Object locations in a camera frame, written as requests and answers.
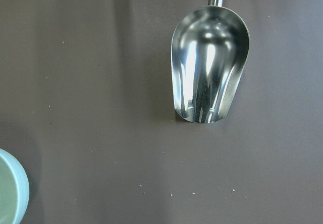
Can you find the light green bowl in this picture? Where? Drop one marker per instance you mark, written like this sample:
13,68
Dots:
15,189

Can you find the steel scoop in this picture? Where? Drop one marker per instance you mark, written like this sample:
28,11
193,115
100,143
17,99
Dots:
209,50

